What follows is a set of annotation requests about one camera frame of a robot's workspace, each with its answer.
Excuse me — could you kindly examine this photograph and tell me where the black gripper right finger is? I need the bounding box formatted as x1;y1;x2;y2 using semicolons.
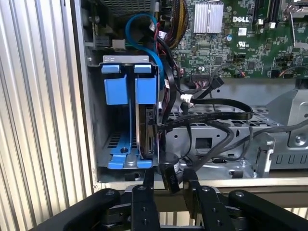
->
182;168;308;231

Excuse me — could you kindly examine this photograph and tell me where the blue flat wire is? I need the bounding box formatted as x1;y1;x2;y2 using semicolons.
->
126;13;166;89

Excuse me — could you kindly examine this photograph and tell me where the grey metal drive cage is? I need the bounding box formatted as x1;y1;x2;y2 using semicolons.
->
166;78;308;180

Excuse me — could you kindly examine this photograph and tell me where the black labelled power wire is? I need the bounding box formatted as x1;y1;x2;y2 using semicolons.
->
160;120;308;194

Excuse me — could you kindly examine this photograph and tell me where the black RAM slot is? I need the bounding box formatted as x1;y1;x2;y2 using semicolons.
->
252;0;263;25
267;0;282;28

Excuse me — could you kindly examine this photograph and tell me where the black spare connector wire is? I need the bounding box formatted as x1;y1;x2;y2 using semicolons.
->
204;76;225;97

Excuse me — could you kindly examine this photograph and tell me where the black disk wire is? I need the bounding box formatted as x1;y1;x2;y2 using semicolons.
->
156;95;254;133

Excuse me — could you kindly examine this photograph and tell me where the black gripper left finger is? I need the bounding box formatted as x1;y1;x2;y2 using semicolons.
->
36;168;161;231

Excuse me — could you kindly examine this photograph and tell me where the multicoloured power wire bundle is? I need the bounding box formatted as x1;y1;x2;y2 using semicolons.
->
154;0;191;51

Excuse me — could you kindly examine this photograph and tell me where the hard disk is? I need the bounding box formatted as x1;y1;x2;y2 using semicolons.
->
133;63;161;169

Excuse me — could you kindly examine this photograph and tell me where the green motherboard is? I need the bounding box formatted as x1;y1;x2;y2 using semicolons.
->
156;0;308;80

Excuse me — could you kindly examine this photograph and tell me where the silver finned heatsink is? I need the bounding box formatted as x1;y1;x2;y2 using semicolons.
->
193;2;223;34

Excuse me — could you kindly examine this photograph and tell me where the metal socket cover frame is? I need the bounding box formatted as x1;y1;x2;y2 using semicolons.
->
289;10;308;49

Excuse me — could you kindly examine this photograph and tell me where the empty blue disk carrier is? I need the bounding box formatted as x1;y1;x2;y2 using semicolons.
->
101;63;132;169

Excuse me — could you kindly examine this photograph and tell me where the black open PC case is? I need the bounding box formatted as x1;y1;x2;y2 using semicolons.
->
69;0;308;210

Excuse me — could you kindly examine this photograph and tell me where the grey power supply unit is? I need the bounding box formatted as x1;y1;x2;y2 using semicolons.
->
105;0;157;17

